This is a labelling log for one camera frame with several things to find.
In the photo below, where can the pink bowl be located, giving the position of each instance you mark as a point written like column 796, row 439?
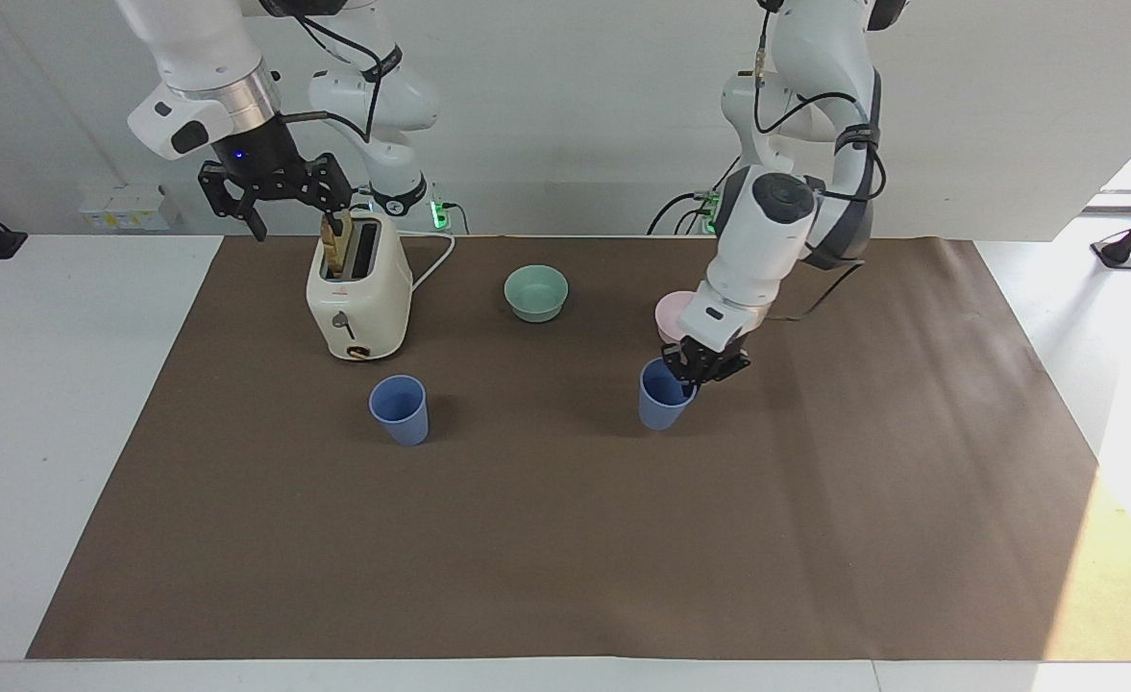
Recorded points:
column 669, row 312

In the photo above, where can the cream white toaster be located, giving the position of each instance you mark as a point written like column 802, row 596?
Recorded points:
column 358, row 308

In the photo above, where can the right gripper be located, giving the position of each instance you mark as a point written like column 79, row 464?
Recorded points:
column 258, row 159

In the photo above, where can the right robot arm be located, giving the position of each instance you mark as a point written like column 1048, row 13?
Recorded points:
column 200, row 58

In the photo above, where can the toast slice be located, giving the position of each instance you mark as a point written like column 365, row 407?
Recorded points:
column 337, row 245

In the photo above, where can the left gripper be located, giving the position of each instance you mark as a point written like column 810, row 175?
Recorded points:
column 719, row 360

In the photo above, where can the green bowl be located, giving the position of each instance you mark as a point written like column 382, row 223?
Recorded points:
column 536, row 293

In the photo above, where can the blue cup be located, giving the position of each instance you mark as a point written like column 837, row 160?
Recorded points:
column 400, row 408
column 659, row 404

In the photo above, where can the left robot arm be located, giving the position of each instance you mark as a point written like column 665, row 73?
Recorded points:
column 767, row 240

